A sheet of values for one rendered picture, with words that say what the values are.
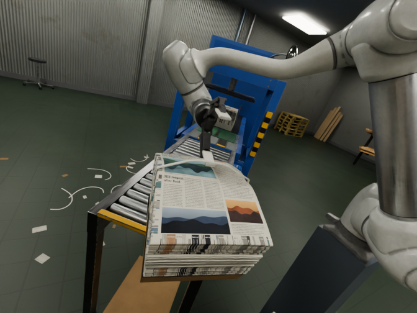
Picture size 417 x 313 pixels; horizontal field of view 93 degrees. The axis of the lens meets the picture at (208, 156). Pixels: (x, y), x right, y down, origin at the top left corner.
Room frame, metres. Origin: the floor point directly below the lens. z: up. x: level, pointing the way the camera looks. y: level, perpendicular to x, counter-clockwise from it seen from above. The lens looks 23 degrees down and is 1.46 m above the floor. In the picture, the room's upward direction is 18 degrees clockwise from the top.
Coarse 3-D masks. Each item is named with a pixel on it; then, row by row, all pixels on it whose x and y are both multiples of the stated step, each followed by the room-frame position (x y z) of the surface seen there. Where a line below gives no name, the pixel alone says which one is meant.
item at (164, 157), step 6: (156, 156) 0.57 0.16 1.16; (162, 156) 0.58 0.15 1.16; (168, 156) 0.61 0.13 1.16; (174, 156) 0.63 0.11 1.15; (180, 156) 0.66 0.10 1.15; (186, 156) 0.69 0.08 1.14; (192, 156) 0.72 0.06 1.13; (156, 162) 0.52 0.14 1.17; (174, 162) 0.54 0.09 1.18; (192, 162) 0.59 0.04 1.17; (198, 162) 0.62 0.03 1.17; (222, 162) 0.72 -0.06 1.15; (216, 168) 0.59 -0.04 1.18; (222, 168) 0.60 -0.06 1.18; (228, 168) 0.62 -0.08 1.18; (234, 168) 0.64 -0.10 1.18; (150, 198) 0.58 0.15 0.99; (150, 204) 0.53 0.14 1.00
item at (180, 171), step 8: (160, 168) 0.48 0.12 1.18; (168, 168) 0.49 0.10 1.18; (176, 168) 0.50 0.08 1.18; (184, 168) 0.51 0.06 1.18; (192, 168) 0.53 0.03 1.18; (200, 168) 0.55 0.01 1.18; (208, 168) 0.57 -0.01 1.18; (160, 176) 0.43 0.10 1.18; (168, 176) 0.44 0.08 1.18; (176, 176) 0.46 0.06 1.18; (184, 176) 0.47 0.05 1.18; (192, 176) 0.48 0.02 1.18; (200, 176) 0.50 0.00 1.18; (208, 176) 0.51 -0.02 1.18; (216, 176) 0.53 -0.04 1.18; (224, 176) 0.54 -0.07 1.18; (232, 176) 0.56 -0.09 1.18; (240, 176) 0.58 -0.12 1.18; (224, 184) 0.49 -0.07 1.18; (232, 184) 0.51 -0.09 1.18; (240, 184) 0.52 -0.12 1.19; (248, 184) 0.54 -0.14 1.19
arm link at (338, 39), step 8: (344, 32) 0.69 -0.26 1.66; (336, 40) 0.71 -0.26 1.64; (344, 40) 0.68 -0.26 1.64; (336, 48) 0.70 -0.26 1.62; (344, 48) 0.68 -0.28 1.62; (336, 56) 0.70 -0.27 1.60; (344, 56) 0.69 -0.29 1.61; (336, 64) 0.71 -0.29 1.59; (344, 64) 0.71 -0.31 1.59; (352, 64) 0.70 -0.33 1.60
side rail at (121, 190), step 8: (184, 136) 1.87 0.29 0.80; (176, 144) 1.60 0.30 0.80; (168, 152) 1.39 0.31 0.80; (144, 168) 1.06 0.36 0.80; (152, 168) 1.09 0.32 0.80; (136, 176) 0.95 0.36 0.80; (144, 176) 0.99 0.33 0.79; (128, 184) 0.86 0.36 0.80; (112, 192) 0.77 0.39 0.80; (120, 192) 0.78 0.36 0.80; (104, 200) 0.70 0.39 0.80; (112, 200) 0.71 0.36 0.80; (96, 208) 0.64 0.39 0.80; (104, 208) 0.65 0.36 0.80; (88, 216) 0.61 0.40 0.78; (96, 216) 0.60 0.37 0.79; (88, 224) 0.61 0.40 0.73; (96, 224) 0.60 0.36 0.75; (104, 224) 0.65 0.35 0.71; (88, 232) 0.61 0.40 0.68; (96, 232) 0.60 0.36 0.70
